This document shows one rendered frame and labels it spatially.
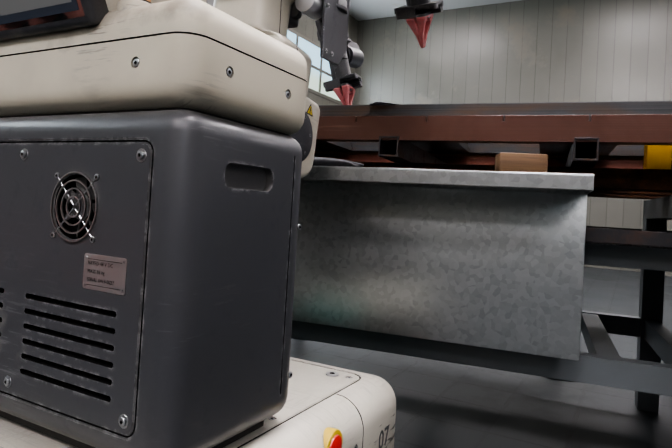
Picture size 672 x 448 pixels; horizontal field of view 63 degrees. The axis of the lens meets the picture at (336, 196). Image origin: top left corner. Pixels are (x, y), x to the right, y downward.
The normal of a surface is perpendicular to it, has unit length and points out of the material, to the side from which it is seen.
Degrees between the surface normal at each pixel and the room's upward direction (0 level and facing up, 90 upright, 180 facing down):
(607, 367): 90
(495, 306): 90
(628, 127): 90
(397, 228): 90
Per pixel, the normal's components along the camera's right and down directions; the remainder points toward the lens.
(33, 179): -0.48, -0.05
